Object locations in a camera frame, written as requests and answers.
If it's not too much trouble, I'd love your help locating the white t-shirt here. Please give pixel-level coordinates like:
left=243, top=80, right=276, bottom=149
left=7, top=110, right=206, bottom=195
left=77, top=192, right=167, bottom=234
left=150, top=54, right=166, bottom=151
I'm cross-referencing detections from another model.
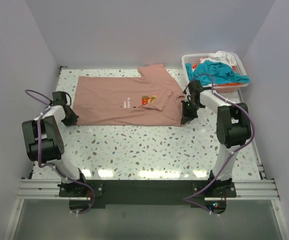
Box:
left=200, top=51, right=237, bottom=67

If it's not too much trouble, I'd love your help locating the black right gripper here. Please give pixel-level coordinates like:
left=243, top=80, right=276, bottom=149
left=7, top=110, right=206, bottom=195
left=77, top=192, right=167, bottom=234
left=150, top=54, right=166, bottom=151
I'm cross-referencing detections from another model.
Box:
left=181, top=99, right=203, bottom=125

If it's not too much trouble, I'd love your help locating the pink printed t-shirt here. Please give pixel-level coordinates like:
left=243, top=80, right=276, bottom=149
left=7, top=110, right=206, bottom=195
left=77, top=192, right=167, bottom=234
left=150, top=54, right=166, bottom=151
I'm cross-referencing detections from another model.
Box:
left=73, top=64, right=185, bottom=127

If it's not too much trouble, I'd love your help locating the teal t-shirt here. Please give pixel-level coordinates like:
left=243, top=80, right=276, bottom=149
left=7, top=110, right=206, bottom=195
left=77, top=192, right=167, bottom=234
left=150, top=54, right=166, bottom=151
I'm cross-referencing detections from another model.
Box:
left=185, top=60, right=250, bottom=86

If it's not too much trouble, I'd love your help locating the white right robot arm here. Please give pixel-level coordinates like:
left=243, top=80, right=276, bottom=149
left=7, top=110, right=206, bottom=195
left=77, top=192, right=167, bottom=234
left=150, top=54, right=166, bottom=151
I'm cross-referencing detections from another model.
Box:
left=181, top=80, right=255, bottom=201

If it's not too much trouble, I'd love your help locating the aluminium rail frame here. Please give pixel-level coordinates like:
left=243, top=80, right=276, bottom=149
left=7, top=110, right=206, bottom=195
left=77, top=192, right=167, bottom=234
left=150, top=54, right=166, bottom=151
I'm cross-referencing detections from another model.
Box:
left=16, top=179, right=280, bottom=200

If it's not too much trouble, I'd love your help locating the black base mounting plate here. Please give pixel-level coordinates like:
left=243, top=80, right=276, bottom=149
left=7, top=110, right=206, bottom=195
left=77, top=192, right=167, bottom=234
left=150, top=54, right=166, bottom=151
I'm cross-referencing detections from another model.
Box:
left=58, top=179, right=237, bottom=214

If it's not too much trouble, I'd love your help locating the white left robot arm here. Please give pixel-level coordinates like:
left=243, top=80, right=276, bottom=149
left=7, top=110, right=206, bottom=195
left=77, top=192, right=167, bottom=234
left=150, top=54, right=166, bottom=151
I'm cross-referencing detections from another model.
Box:
left=21, top=91, right=93, bottom=198

